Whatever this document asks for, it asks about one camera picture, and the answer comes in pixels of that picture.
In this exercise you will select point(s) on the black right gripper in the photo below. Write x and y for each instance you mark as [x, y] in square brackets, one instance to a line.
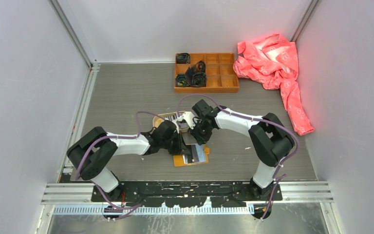
[200, 139]

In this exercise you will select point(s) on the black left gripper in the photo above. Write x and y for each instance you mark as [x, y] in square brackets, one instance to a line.
[180, 148]

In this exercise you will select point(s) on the beige oval card tray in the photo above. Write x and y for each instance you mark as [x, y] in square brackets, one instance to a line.
[158, 120]

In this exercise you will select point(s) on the dark credit card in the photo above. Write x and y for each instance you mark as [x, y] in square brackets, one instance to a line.
[197, 154]

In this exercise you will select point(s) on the orange leather card holder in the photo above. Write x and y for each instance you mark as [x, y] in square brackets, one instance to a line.
[179, 161]

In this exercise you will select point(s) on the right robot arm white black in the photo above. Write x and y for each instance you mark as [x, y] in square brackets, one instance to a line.
[271, 141]

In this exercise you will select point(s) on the dark rolled fabric bottom centre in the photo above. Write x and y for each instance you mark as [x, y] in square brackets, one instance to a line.
[199, 79]

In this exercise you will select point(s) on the dark rolled fabric bottom left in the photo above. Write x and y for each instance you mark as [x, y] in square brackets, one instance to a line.
[181, 80]

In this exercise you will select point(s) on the orange wooden compartment tray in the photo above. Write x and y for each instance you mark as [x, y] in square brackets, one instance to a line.
[221, 77]

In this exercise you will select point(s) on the dark rolled fabric top left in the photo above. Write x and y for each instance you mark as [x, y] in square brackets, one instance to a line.
[182, 58]

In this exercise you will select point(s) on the pink crumpled cloth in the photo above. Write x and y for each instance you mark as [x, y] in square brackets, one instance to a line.
[273, 62]

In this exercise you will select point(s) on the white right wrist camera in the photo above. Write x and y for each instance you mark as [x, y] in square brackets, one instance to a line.
[186, 120]

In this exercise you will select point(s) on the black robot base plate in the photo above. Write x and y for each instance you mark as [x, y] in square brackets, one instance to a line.
[187, 194]

